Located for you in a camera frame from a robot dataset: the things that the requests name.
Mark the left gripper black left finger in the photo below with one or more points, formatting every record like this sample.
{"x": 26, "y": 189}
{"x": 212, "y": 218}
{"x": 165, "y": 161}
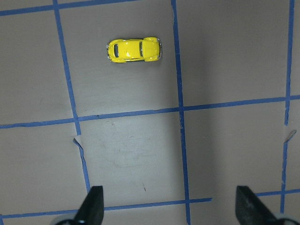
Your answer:
{"x": 91, "y": 212}

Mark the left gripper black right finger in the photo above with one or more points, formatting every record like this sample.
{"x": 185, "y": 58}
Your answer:
{"x": 249, "y": 209}

